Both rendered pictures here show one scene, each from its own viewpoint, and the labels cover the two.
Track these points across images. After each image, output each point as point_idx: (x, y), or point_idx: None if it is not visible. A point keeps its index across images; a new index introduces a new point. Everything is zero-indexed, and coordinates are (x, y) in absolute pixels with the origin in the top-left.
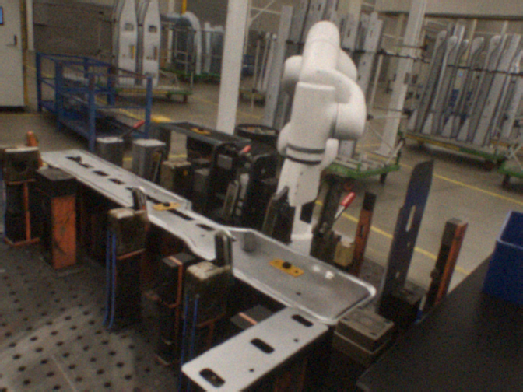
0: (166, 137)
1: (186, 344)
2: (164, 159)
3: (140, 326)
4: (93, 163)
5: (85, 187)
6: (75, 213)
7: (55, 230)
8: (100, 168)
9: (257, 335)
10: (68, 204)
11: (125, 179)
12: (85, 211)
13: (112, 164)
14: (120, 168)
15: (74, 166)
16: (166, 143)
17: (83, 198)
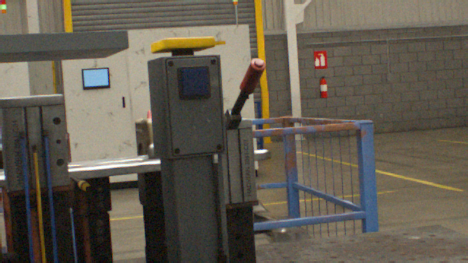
0: (156, 104)
1: None
2: (5, 145)
3: None
4: (133, 162)
5: (69, 196)
6: (4, 223)
7: (5, 242)
8: (93, 165)
9: None
10: (2, 201)
11: None
12: (76, 252)
13: (110, 165)
14: (72, 169)
15: (117, 159)
16: (159, 127)
17: (73, 221)
